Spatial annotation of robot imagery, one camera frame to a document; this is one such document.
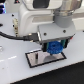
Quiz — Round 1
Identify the black framed peg base plate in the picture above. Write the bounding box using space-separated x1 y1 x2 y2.
26 50 66 68

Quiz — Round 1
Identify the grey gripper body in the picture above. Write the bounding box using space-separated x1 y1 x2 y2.
38 23 76 43

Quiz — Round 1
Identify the left metal peg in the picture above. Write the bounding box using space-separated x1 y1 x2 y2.
34 54 39 62

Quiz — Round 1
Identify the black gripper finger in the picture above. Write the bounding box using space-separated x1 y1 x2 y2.
43 43 48 52
62 39 68 48

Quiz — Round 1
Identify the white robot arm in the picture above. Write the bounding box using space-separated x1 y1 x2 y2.
18 0 76 51

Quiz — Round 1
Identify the black cable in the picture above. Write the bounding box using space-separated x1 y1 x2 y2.
0 30 39 42

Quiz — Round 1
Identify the blue gear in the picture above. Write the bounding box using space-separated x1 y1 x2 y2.
47 41 63 54

